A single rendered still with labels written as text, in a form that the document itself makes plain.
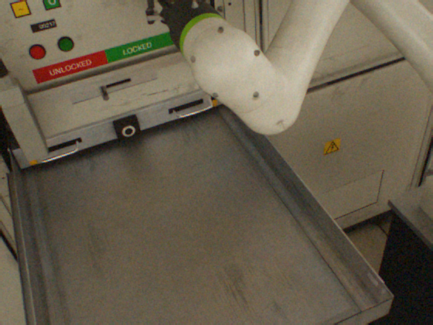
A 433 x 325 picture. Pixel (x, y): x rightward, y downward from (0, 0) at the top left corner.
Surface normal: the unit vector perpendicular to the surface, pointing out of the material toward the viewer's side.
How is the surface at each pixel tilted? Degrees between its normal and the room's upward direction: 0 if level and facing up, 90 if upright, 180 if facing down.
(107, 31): 90
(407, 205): 0
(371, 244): 0
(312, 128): 90
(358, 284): 0
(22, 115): 90
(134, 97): 90
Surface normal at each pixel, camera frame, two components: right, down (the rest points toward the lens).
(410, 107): 0.38, 0.61
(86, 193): -0.09, -0.72
